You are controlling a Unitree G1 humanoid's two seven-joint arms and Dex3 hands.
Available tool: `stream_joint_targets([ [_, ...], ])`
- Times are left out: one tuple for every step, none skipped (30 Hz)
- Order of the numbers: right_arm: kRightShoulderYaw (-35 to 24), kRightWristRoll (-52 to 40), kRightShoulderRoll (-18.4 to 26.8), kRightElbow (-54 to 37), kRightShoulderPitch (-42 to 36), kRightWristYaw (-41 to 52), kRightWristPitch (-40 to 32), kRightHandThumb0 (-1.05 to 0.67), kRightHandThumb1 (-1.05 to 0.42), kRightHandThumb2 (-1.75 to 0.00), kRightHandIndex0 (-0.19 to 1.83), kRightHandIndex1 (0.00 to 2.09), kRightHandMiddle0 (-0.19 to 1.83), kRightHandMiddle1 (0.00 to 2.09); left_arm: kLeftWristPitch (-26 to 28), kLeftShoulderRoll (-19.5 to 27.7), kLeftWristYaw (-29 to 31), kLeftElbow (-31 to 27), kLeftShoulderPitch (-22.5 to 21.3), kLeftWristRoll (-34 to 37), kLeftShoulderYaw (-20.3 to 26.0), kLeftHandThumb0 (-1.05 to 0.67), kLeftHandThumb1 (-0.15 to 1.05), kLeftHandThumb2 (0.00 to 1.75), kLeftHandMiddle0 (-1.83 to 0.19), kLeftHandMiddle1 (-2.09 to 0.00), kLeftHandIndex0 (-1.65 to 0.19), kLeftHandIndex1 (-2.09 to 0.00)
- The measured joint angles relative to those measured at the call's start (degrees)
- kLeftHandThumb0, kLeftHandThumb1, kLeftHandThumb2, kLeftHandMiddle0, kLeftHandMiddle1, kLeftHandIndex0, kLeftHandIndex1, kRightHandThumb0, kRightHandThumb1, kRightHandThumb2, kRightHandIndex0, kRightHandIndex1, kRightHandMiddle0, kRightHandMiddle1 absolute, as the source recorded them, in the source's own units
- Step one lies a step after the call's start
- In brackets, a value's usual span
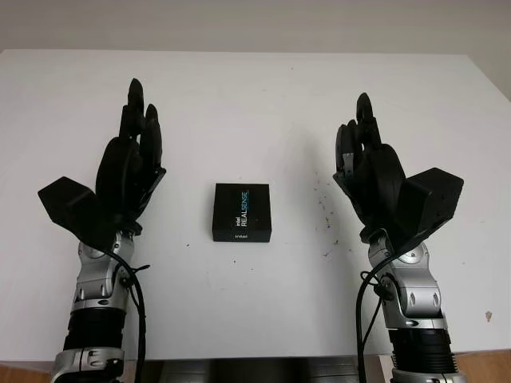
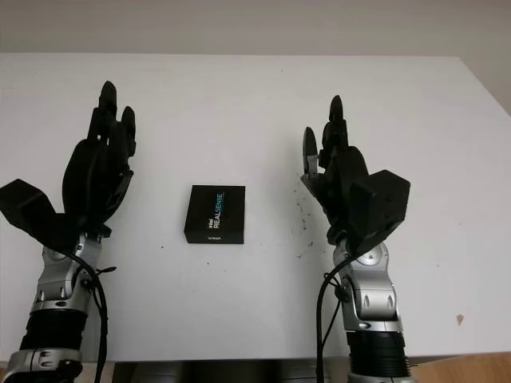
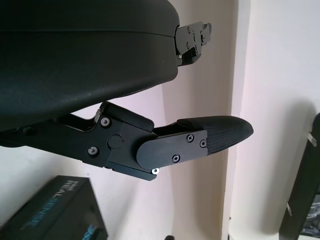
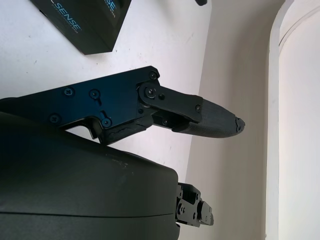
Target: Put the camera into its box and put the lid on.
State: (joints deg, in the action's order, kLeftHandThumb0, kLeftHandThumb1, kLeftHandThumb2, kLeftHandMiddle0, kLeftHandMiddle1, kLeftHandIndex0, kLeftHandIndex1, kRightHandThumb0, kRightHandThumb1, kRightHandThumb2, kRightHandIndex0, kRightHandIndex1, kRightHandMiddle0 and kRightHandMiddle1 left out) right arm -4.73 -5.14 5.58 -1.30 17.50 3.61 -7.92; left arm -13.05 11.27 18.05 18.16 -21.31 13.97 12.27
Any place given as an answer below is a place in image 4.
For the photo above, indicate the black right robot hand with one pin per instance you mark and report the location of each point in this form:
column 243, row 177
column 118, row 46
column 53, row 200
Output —
column 75, row 187

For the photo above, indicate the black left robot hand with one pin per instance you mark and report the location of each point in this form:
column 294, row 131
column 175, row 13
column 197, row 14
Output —
column 202, row 2

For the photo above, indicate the black RealSense box lid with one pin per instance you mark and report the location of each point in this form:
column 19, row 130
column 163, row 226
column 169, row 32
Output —
column 95, row 25

